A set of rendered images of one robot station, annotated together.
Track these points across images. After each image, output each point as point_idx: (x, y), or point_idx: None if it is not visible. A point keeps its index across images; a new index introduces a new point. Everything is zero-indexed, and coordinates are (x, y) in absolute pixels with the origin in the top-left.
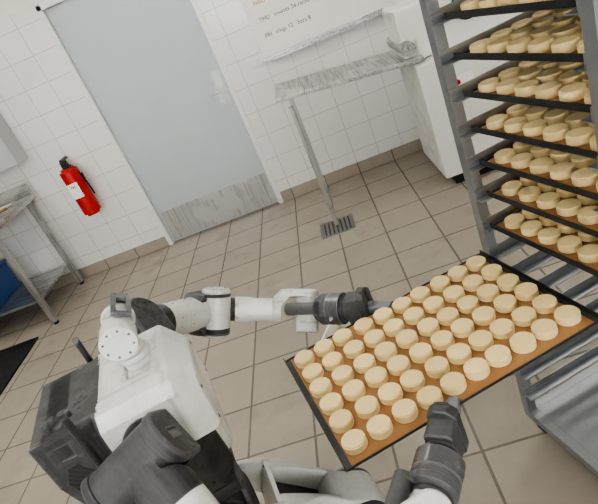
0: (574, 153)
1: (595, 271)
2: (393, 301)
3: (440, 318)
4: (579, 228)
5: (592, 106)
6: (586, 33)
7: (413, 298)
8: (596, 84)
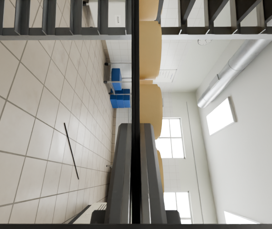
0: (251, 6)
1: (159, 17)
2: (138, 112)
3: None
4: (192, 2)
5: (266, 34)
6: None
7: (152, 79)
8: None
